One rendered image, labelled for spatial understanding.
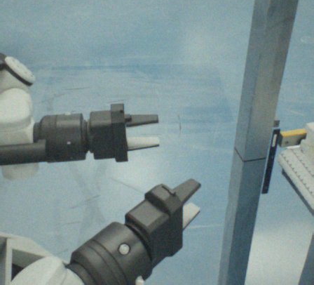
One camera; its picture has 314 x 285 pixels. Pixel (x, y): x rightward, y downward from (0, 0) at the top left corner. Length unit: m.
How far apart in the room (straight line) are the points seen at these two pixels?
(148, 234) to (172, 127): 1.96
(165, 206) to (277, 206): 1.56
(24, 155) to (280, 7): 0.53
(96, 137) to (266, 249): 1.29
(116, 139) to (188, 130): 1.73
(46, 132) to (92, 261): 0.30
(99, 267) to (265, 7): 0.55
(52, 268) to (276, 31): 0.59
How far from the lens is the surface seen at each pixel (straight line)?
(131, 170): 2.25
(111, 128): 0.79
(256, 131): 1.02
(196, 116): 2.64
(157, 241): 0.63
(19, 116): 0.81
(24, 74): 1.04
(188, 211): 0.71
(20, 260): 1.00
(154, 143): 0.83
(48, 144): 0.80
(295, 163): 1.03
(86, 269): 0.58
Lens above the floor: 1.50
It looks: 37 degrees down
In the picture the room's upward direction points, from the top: straight up
